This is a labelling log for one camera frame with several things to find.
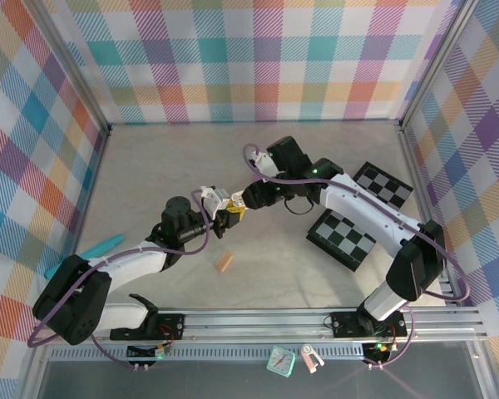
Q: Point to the white earbud charging case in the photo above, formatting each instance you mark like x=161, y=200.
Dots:
x=238, y=201

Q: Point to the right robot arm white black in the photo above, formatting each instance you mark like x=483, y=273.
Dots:
x=370, y=203

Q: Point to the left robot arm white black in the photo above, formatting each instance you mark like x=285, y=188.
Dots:
x=129, y=259

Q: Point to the ridged wooden block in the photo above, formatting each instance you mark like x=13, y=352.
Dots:
x=224, y=262

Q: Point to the teal marker pen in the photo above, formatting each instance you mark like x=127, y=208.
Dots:
x=108, y=244

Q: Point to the black grey checkerboard panel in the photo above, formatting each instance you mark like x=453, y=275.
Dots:
x=341, y=241
x=384, y=185

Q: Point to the black controller board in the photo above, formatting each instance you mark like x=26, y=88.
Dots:
x=141, y=352
x=378, y=351

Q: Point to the mint square alarm clock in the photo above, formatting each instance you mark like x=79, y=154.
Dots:
x=280, y=361

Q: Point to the white pink clip tool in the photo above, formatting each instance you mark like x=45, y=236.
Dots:
x=307, y=351

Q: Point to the aluminium side rail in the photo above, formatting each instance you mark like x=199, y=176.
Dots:
x=416, y=174
x=92, y=183

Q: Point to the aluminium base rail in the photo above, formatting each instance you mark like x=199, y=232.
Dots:
x=253, y=324

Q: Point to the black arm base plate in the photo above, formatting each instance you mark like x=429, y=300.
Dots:
x=345, y=324
x=170, y=326

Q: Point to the aluminium frame post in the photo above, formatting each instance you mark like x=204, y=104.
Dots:
x=436, y=66
x=75, y=75

